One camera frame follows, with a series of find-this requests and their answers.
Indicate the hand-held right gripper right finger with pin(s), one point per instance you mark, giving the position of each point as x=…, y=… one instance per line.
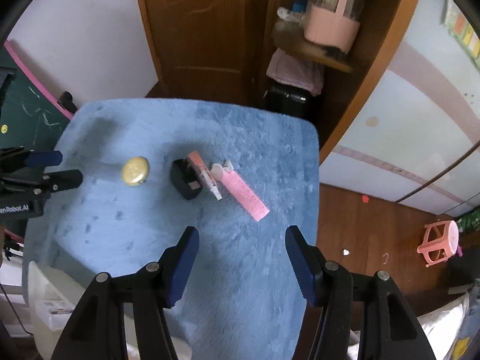
x=303, y=266

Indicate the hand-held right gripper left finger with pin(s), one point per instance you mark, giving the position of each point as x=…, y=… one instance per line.
x=182, y=266

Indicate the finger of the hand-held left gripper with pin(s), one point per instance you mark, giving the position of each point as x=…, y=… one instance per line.
x=45, y=158
x=65, y=180

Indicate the round gold tin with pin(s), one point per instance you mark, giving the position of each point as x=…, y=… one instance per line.
x=135, y=171

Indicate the white plastic tray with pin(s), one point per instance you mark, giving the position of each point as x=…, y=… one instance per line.
x=41, y=281

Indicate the black power adapter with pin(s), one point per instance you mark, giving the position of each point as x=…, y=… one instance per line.
x=183, y=182

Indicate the pink tube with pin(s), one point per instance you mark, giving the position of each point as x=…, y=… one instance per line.
x=242, y=193

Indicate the yellow round magnet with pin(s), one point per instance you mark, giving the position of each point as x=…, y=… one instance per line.
x=3, y=128

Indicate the blue plush table blanket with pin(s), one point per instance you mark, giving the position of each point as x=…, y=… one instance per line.
x=240, y=270

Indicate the black easel knob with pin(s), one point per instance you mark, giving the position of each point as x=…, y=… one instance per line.
x=67, y=102

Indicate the pink plastic stool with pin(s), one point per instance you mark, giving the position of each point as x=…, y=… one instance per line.
x=440, y=240

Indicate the white striped bedding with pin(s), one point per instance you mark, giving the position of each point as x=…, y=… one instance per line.
x=442, y=326

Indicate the black bin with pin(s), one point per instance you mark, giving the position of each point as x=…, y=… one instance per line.
x=285, y=101

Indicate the green packet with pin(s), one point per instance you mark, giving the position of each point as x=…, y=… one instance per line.
x=470, y=221

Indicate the pale sliding door wardrobe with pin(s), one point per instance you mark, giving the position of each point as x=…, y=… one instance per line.
x=423, y=131

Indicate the folded pink cloth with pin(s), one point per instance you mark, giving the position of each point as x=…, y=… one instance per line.
x=294, y=71

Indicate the brown wooden door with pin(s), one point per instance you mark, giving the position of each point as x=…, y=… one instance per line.
x=202, y=30

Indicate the brown wooden shelf cabinet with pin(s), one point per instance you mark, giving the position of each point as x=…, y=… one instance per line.
x=378, y=63

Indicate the white plastic bag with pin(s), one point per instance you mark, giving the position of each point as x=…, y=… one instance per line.
x=290, y=15

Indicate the small blue container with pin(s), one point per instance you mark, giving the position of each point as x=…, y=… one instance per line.
x=299, y=7

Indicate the green chalkboard with pink frame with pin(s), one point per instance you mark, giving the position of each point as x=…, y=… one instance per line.
x=22, y=112

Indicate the wall poster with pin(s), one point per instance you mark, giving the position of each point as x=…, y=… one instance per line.
x=465, y=30

